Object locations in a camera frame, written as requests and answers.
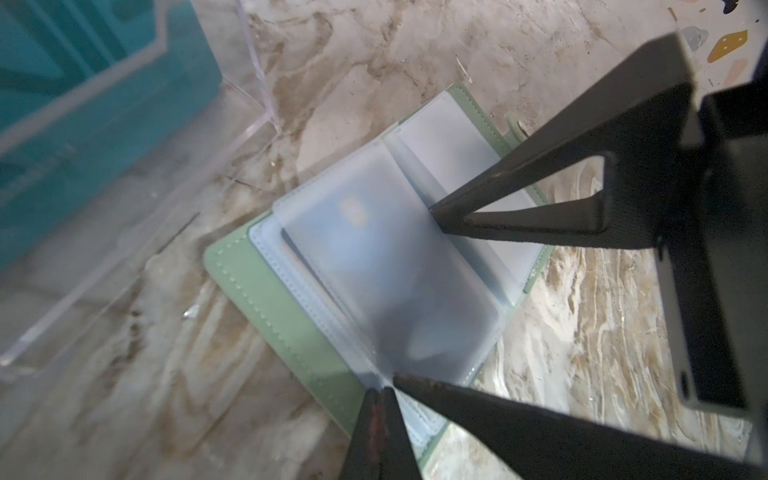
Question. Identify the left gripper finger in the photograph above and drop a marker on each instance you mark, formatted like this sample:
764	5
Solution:
380	448

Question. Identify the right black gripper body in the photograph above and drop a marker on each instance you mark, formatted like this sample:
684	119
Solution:
712	260

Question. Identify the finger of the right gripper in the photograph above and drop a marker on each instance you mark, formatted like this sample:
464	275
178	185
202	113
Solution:
537	443
599	174

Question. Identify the green card holder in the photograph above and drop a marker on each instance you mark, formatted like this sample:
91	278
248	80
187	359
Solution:
442	145

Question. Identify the teal VIP credit card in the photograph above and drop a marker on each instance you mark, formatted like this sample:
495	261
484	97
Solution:
87	89

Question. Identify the blue card in holder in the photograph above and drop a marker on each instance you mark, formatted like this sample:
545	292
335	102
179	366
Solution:
416	301

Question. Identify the clear acrylic card stand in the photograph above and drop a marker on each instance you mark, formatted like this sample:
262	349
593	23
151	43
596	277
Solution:
49	294

